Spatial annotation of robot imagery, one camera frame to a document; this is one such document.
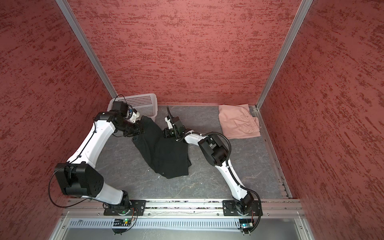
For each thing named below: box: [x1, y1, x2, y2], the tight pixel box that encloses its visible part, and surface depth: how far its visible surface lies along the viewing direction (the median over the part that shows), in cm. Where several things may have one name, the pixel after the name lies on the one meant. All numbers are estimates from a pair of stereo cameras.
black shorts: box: [131, 115, 192, 179], surface depth 89 cm
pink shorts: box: [218, 104, 261, 139], surface depth 109 cm
